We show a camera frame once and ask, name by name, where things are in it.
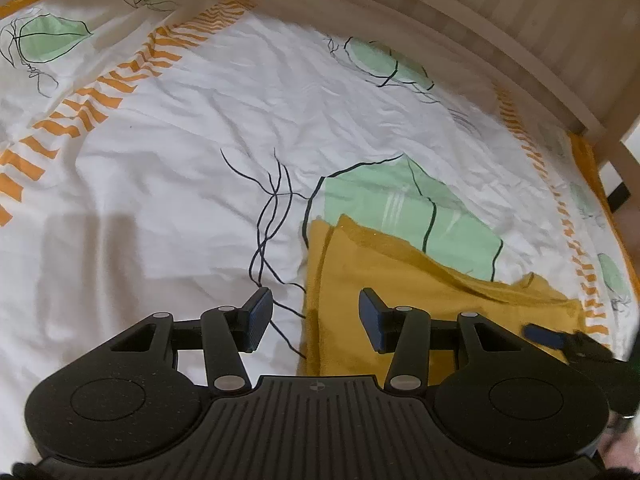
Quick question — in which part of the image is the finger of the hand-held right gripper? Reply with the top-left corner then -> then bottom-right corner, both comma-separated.
522,324 -> 617,363

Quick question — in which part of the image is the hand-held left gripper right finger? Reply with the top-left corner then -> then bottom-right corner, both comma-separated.
359,287 -> 526,394

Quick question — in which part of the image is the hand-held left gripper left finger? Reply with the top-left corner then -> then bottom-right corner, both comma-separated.
110,287 -> 275,394

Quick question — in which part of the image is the mustard yellow long-sleeve shirt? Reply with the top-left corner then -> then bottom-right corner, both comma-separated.
300,214 -> 588,378

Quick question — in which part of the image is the white printed bed cover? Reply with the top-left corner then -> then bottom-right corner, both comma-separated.
0,0 -> 633,461

